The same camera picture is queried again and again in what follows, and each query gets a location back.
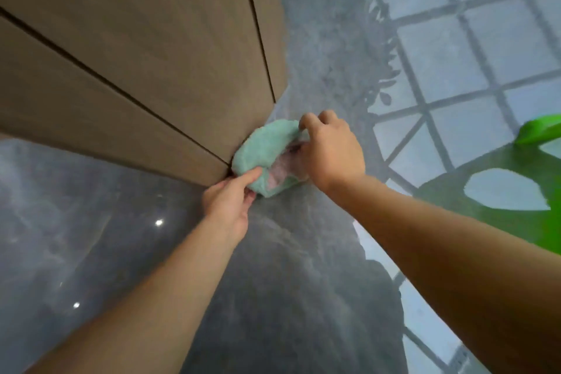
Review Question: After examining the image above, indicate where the mint green cleaning cloth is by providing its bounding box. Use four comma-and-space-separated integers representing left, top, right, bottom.
231, 119, 311, 198

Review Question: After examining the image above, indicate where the person's left hand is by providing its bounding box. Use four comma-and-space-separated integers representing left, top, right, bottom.
202, 167, 263, 246

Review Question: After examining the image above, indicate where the brown wooden cabinet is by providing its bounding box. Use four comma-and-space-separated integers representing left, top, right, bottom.
0, 0, 289, 188

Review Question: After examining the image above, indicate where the person's right forearm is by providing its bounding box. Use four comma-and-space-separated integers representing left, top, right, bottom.
323, 172, 561, 374

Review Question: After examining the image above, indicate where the green plastic container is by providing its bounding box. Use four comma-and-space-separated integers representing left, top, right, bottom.
414, 114, 561, 256

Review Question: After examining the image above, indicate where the person's left forearm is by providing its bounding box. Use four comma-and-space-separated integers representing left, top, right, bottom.
24, 215, 241, 374

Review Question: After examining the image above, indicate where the person's right hand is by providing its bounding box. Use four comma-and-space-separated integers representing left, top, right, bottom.
299, 109, 366, 194

